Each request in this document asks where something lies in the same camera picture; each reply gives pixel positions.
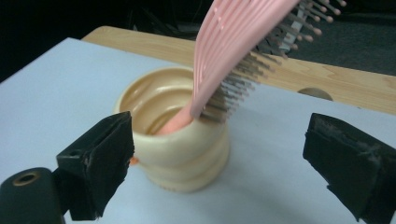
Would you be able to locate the pink hairbrush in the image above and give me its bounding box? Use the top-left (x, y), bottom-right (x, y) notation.
top-left (154, 0), bottom-right (347, 136)

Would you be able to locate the cream ribbed cup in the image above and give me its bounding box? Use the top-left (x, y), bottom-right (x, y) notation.
top-left (113, 65), bottom-right (232, 193)

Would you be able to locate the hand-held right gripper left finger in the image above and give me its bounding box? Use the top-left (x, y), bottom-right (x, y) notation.
top-left (56, 110), bottom-right (135, 221)

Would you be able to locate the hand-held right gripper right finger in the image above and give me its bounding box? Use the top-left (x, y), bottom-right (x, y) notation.
top-left (302, 112), bottom-right (396, 224)

